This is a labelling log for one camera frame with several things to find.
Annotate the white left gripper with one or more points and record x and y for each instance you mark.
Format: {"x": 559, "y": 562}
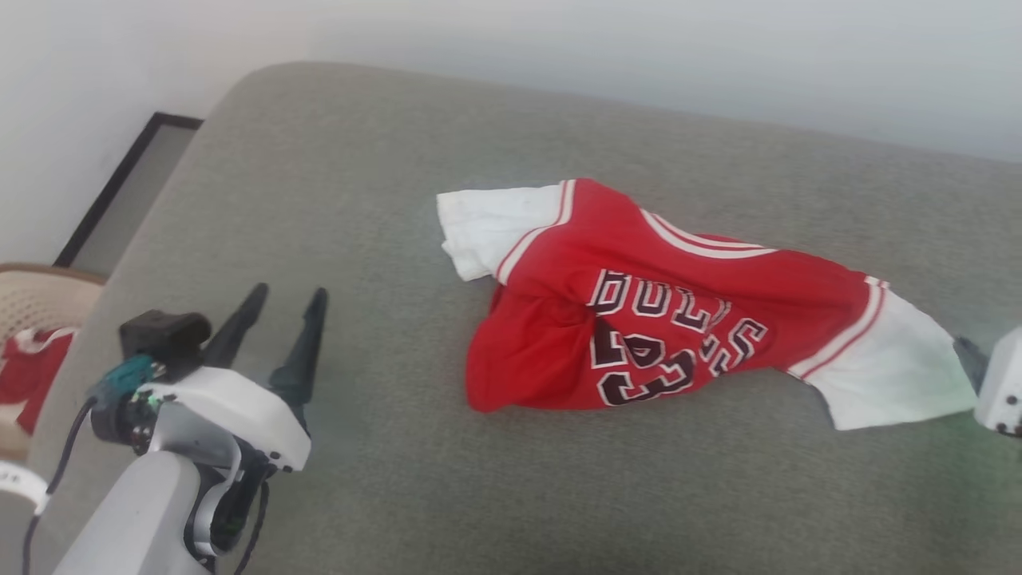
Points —
{"x": 239, "y": 415}

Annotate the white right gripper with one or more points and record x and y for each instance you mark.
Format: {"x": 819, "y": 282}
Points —
{"x": 1002, "y": 383}

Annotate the red and white basketball jersey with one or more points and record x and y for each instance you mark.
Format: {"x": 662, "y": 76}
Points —
{"x": 718, "y": 279}

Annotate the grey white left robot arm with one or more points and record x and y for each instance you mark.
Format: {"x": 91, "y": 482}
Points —
{"x": 128, "y": 519}

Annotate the red cloth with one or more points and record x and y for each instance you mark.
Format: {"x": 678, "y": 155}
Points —
{"x": 32, "y": 375}

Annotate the black baseboard strip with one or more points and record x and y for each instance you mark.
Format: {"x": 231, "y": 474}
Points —
{"x": 105, "y": 192}

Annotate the beige plastic laundry basket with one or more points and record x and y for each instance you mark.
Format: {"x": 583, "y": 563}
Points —
{"x": 40, "y": 299}

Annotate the white curved band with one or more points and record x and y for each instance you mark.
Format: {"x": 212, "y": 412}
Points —
{"x": 24, "y": 481}

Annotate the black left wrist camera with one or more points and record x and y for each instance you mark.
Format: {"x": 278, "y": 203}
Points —
{"x": 164, "y": 335}

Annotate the teal left camera connector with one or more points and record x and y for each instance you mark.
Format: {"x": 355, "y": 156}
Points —
{"x": 124, "y": 375}

